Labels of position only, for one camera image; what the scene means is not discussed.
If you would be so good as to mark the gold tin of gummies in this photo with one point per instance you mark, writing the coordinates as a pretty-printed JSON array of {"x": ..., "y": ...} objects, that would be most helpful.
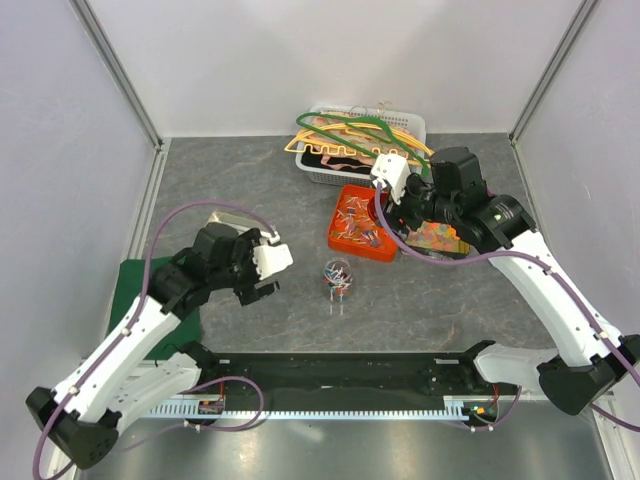
[{"x": 435, "y": 240}]

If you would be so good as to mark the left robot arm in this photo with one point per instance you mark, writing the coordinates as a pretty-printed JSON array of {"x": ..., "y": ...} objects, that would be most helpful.
[{"x": 85, "y": 414}]

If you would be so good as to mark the orange clothes hanger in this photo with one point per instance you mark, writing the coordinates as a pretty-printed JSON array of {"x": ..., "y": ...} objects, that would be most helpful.
[{"x": 345, "y": 147}]

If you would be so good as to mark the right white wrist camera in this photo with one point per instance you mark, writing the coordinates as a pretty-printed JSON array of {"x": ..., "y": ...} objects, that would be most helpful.
[{"x": 391, "y": 171}]

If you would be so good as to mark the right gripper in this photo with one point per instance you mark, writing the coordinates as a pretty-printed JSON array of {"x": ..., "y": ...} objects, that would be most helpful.
[{"x": 412, "y": 182}]

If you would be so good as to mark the gold tin of candies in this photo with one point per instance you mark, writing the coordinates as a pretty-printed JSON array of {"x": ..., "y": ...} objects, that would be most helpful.
[{"x": 238, "y": 222}]

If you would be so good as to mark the grey cable duct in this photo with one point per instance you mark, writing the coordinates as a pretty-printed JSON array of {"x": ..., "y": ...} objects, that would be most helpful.
[{"x": 189, "y": 408}]

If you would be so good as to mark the clear glass jar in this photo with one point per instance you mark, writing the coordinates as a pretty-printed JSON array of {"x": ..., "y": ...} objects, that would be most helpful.
[{"x": 338, "y": 280}]

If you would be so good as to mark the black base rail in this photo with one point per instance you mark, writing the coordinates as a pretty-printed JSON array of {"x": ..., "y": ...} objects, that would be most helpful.
[{"x": 421, "y": 374}]

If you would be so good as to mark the red jar lid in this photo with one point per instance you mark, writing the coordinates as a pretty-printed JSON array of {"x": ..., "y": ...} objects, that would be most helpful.
[{"x": 372, "y": 211}]

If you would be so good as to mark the white plastic basket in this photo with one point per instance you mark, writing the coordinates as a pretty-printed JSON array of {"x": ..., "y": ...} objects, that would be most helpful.
[{"x": 412, "y": 122}]

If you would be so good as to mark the green cloth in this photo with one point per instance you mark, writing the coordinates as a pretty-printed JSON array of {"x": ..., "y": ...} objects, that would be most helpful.
[{"x": 127, "y": 288}]

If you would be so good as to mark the floral pink cloth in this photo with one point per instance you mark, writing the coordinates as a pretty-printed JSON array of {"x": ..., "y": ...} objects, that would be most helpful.
[{"x": 365, "y": 137}]

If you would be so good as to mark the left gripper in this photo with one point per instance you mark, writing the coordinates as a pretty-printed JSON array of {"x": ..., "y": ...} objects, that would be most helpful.
[{"x": 244, "y": 247}]

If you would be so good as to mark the green clothes hanger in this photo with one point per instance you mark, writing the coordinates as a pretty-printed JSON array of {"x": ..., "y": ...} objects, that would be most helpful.
[{"x": 298, "y": 146}]

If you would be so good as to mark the yellow clothes hanger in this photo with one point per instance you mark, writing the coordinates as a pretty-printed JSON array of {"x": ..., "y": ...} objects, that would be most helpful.
[{"x": 385, "y": 142}]

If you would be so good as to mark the black garment in basket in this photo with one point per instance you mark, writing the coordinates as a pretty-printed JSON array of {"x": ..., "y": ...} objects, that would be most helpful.
[{"x": 335, "y": 164}]

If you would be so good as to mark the orange tray of lollipops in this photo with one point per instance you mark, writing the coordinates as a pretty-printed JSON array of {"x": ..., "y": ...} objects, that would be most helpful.
[{"x": 352, "y": 229}]

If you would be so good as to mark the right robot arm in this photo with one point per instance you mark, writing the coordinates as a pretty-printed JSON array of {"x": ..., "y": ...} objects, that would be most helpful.
[{"x": 589, "y": 355}]

